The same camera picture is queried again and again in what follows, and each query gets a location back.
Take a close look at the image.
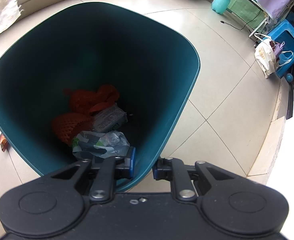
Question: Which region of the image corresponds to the grey green plastic package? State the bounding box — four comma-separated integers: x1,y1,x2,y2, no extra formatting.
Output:
71,131,130,159

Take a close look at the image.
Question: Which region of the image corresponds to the orange foam fruit net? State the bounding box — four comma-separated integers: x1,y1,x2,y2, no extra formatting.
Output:
52,113,94,145

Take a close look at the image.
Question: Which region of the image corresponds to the red plastic bag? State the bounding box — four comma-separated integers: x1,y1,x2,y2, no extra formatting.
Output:
63,85,119,115

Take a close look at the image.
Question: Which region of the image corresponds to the dark teal trash bin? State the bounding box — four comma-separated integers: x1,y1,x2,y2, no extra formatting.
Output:
0,2,201,191

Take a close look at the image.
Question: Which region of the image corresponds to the small pink barcode wrapper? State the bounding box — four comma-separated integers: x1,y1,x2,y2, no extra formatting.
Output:
0,134,9,152

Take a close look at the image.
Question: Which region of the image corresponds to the cream tote bag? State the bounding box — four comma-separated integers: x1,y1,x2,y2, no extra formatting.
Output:
254,33,277,79

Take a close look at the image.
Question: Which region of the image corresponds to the small blue ball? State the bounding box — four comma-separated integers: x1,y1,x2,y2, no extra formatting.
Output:
285,73,293,83

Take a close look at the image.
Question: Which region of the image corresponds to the light blue plastic bag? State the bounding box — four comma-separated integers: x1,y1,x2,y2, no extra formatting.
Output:
278,50,294,67

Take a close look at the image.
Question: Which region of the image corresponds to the teal spray bottle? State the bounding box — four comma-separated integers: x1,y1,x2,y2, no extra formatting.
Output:
212,0,231,15

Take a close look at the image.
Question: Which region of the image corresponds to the blue plastic stool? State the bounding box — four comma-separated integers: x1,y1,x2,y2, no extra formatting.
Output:
268,12,294,77

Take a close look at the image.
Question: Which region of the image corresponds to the green hanging cloth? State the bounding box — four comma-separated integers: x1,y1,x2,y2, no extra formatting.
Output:
228,0,265,29

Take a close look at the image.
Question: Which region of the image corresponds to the white metal drying rack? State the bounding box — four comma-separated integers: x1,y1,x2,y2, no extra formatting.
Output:
219,0,275,40

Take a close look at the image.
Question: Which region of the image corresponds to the black power cable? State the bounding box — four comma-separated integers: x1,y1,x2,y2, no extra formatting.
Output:
220,10,263,31

